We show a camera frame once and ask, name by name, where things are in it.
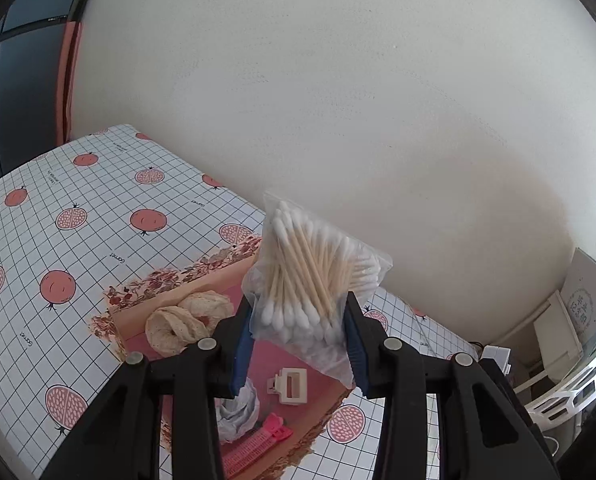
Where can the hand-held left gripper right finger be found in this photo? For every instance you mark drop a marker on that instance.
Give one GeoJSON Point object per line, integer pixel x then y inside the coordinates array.
{"type": "Point", "coordinates": [355, 345]}

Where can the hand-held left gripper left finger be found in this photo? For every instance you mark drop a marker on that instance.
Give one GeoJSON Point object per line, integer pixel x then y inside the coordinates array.
{"type": "Point", "coordinates": [242, 355]}

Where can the cream hair claw clip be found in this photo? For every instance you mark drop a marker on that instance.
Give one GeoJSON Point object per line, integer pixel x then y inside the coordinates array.
{"type": "Point", "coordinates": [298, 390]}

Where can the bag of cotton swabs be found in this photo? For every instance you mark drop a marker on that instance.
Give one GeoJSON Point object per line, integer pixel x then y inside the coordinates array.
{"type": "Point", "coordinates": [303, 270]}

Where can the pink hair roller clip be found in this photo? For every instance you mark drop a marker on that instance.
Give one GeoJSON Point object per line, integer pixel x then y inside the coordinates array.
{"type": "Point", "coordinates": [258, 447]}

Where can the floral cardboard box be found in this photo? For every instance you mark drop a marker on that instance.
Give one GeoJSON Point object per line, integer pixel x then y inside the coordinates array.
{"type": "Point", "coordinates": [142, 285]}

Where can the white checkered cloth desktop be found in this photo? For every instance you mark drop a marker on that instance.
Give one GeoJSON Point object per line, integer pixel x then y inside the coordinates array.
{"type": "Point", "coordinates": [77, 240]}

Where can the white blue scrunchie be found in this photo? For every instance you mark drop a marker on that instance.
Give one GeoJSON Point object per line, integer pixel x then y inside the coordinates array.
{"type": "Point", "coordinates": [240, 415]}

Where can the cream lace scrunchie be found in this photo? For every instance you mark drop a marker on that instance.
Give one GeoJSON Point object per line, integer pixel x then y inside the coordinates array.
{"type": "Point", "coordinates": [177, 325]}

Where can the white plastic chair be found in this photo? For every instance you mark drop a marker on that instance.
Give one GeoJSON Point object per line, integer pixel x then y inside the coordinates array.
{"type": "Point", "coordinates": [578, 385]}

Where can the white printed card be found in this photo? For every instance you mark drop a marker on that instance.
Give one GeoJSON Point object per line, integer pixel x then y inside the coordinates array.
{"type": "Point", "coordinates": [588, 300]}

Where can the pink trim strip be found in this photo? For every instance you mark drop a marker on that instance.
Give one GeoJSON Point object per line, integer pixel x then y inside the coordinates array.
{"type": "Point", "coordinates": [67, 85]}

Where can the dark cabinet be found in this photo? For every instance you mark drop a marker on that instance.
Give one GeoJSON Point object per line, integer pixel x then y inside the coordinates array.
{"type": "Point", "coordinates": [17, 85]}

